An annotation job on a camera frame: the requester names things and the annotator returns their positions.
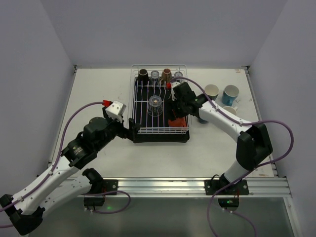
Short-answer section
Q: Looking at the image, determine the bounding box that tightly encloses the orange cup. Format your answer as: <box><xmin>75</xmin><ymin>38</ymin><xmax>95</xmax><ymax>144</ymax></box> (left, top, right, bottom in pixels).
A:
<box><xmin>168</xmin><ymin>110</ymin><xmax>187</xmax><ymax>128</ymax></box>

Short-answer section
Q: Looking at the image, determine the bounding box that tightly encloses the clear faceted glass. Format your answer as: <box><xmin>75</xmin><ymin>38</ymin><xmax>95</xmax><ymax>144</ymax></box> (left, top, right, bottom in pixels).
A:
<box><xmin>147</xmin><ymin>95</ymin><xmax>163</xmax><ymax>117</ymax></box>

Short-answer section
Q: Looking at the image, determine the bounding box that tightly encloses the grey-blue faceted cup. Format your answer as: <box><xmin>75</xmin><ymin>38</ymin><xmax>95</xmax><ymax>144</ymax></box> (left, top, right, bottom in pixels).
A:
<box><xmin>204</xmin><ymin>84</ymin><xmax>219</xmax><ymax>101</ymax></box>

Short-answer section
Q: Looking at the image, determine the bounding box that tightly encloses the white faceted cup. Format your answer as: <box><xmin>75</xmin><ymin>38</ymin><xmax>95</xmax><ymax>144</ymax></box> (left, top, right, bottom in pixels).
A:
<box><xmin>223</xmin><ymin>106</ymin><xmax>237</xmax><ymax>116</ymax></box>

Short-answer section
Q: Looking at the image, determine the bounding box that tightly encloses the dark blue mug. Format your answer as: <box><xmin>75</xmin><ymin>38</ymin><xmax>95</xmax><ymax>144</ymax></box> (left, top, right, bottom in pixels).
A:
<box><xmin>222</xmin><ymin>85</ymin><xmax>239</xmax><ymax>106</ymax></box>

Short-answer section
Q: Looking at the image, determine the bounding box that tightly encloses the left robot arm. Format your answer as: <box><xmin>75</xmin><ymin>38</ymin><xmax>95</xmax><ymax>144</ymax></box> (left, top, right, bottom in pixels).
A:
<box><xmin>0</xmin><ymin>117</ymin><xmax>141</xmax><ymax>236</ymax></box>

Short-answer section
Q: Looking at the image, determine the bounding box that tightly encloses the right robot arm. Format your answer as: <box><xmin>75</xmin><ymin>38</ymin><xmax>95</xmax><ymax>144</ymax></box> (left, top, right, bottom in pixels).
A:
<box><xmin>168</xmin><ymin>82</ymin><xmax>273</xmax><ymax>193</ymax></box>

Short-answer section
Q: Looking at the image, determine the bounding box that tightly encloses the black drip tray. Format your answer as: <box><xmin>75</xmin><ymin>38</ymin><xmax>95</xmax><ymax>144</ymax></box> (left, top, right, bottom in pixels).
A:
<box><xmin>128</xmin><ymin>77</ymin><xmax>191</xmax><ymax>143</ymax></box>

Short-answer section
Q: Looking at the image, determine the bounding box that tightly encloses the brown striped cup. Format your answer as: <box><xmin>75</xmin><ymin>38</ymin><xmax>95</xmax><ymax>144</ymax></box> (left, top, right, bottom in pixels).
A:
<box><xmin>160</xmin><ymin>68</ymin><xmax>172</xmax><ymax>85</ymax></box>

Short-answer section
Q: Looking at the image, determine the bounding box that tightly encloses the dark brown cup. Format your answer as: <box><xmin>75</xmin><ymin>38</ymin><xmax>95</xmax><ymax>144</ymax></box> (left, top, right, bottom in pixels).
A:
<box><xmin>137</xmin><ymin>69</ymin><xmax>149</xmax><ymax>86</ymax></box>

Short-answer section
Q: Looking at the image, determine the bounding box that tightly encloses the left controller box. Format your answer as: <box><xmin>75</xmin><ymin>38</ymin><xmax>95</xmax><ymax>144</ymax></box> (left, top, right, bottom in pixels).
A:
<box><xmin>83</xmin><ymin>197</ymin><xmax>105</xmax><ymax>210</ymax></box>

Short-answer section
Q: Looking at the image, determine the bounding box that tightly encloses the controller box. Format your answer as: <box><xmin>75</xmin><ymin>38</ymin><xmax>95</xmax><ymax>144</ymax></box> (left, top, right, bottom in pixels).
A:
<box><xmin>218</xmin><ymin>198</ymin><xmax>239</xmax><ymax>211</ymax></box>
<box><xmin>83</xmin><ymin>197</ymin><xmax>105</xmax><ymax>210</ymax></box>

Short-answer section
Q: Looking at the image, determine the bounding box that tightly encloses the right controller box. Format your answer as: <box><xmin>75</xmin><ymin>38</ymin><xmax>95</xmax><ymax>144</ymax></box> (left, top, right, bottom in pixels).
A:
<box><xmin>218</xmin><ymin>198</ymin><xmax>239</xmax><ymax>211</ymax></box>

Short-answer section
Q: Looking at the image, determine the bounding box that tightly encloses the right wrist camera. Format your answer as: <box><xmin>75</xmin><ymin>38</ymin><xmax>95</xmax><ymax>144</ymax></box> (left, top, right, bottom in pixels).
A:
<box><xmin>166</xmin><ymin>81</ymin><xmax>181</xmax><ymax>101</ymax></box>

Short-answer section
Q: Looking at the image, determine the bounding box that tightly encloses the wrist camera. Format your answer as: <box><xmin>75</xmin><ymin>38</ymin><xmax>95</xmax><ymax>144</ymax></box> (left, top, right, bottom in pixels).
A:
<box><xmin>166</xmin><ymin>81</ymin><xmax>181</xmax><ymax>101</ymax></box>
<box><xmin>105</xmin><ymin>101</ymin><xmax>126</xmax><ymax>123</ymax></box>

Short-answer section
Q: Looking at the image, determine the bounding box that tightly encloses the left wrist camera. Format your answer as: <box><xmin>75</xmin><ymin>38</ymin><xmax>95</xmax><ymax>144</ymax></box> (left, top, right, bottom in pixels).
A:
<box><xmin>105</xmin><ymin>101</ymin><xmax>126</xmax><ymax>123</ymax></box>

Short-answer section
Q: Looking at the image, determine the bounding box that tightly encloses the white wire dish rack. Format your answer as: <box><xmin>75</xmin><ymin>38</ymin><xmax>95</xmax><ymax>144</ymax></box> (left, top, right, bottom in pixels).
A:
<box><xmin>128</xmin><ymin>64</ymin><xmax>191</xmax><ymax>135</ymax></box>

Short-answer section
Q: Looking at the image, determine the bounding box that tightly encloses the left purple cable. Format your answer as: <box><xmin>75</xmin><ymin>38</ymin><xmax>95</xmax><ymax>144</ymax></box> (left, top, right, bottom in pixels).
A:
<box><xmin>0</xmin><ymin>99</ymin><xmax>132</xmax><ymax>228</ymax></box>

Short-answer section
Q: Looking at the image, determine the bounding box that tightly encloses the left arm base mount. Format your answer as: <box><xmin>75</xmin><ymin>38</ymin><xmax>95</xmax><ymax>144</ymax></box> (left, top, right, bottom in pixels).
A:
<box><xmin>82</xmin><ymin>168</ymin><xmax>119</xmax><ymax>195</ymax></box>

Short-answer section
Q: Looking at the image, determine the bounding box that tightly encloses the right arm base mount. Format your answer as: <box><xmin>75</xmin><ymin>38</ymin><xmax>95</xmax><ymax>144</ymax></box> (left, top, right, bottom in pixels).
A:
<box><xmin>204</xmin><ymin>174</ymin><xmax>250</xmax><ymax>196</ymax></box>

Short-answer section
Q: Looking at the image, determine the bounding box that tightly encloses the aluminium rail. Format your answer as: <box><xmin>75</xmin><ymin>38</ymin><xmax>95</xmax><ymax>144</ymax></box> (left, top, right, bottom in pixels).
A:
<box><xmin>112</xmin><ymin>177</ymin><xmax>292</xmax><ymax>198</ymax></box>

